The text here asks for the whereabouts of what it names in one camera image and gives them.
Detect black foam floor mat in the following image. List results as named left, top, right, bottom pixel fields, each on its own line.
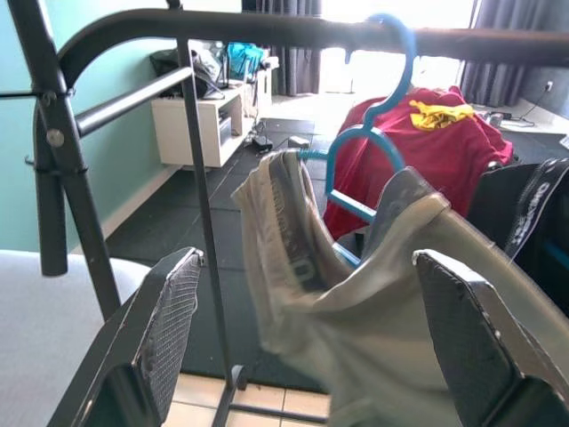
left=106, top=117, right=569, bottom=392

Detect beige grey underwear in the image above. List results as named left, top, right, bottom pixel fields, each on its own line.
left=230, top=149, right=569, bottom=427

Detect grey curtain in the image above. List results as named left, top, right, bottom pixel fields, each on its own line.
left=242, top=0, right=324, bottom=98
left=460, top=0, right=569, bottom=108

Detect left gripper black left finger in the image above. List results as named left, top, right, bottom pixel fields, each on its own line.
left=47, top=246, right=205, bottom=427

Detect white low tv cabinet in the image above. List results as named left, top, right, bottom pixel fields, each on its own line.
left=150, top=82, right=259, bottom=169

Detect white mattress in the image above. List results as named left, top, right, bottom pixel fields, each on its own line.
left=0, top=248, right=153, bottom=427

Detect red garment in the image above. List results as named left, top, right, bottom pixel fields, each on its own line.
left=323, top=85, right=515, bottom=241

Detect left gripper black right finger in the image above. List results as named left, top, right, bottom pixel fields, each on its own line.
left=412, top=248, right=569, bottom=427

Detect black metal clothes rack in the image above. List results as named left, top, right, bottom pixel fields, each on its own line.
left=7, top=0, right=569, bottom=426

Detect blue plastic hanger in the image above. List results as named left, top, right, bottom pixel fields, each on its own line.
left=296, top=12, right=421, bottom=269

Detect black underwear with lettered waistband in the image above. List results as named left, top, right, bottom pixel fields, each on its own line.
left=466, top=156, right=569, bottom=319

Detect teal bag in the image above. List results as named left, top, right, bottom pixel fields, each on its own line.
left=226, top=42, right=269, bottom=85

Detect white desk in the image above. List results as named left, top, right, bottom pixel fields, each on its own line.
left=470, top=95, right=569, bottom=137

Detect black bag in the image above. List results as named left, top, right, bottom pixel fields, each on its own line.
left=148, top=47, right=223, bottom=100

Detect yellow garment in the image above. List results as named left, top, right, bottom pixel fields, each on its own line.
left=408, top=99, right=476, bottom=132

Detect white narrow side cabinet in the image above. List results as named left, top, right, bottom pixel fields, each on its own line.
left=255, top=55, right=280, bottom=110

